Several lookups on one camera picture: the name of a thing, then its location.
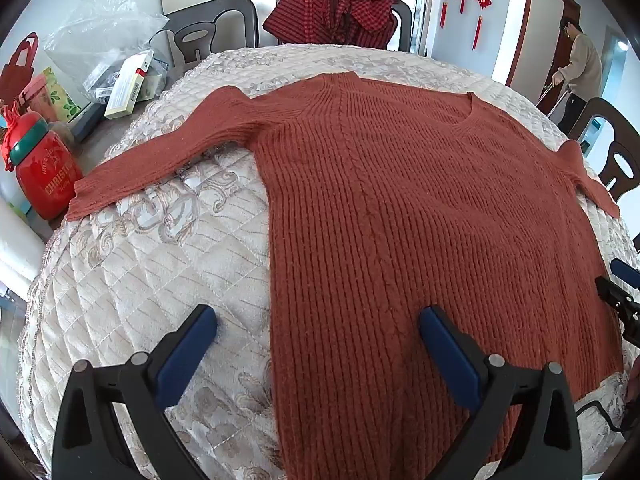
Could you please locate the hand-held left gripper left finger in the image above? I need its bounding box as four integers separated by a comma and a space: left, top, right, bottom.
51, 304, 218, 480

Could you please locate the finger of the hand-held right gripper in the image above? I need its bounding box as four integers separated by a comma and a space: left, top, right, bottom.
610, 258, 640, 288
595, 276, 640, 322

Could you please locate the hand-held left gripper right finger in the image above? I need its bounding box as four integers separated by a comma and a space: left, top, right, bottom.
419, 305, 583, 480

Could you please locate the rust red knit sweater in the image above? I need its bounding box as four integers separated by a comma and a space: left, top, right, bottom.
66, 71, 625, 471

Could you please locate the cream quilted table cover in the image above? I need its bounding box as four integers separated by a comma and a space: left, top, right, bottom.
15, 42, 640, 480

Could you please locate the dark wooden chair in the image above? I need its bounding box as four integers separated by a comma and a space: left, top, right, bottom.
575, 96, 640, 206
152, 0, 260, 68
387, 0, 414, 53

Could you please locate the red bottle with green lid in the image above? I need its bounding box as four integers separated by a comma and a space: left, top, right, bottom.
0, 107, 85, 222

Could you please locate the dark grey box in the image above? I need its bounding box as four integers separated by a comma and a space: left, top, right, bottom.
69, 102, 107, 142

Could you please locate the brown wooden door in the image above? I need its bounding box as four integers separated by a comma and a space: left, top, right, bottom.
505, 0, 582, 91

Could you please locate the white carton with red stripe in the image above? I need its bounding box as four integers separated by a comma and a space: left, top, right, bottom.
103, 50, 155, 121

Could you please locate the green floral box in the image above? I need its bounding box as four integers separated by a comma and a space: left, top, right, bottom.
20, 67, 83, 123

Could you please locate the red gift bag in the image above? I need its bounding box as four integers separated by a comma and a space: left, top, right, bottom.
0, 31, 40, 106

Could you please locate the clear plastic bag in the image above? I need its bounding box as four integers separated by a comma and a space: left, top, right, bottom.
44, 0, 171, 106

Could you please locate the red plaid garment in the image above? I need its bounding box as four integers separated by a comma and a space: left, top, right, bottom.
262, 0, 403, 51

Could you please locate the black cable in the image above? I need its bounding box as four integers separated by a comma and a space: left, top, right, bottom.
575, 400, 637, 433

